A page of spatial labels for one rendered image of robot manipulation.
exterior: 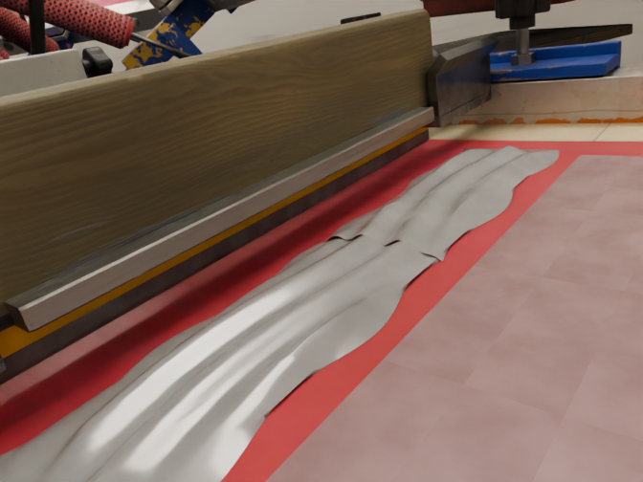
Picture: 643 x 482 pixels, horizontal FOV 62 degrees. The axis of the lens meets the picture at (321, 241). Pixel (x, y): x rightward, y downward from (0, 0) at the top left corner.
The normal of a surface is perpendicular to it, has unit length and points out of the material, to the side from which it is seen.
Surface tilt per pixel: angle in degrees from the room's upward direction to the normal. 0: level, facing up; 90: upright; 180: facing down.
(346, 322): 39
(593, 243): 0
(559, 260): 0
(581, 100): 90
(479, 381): 0
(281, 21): 90
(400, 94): 90
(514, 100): 90
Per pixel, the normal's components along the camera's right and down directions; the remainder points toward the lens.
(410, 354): -0.17, -0.91
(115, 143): 0.77, 0.13
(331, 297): 0.18, -0.68
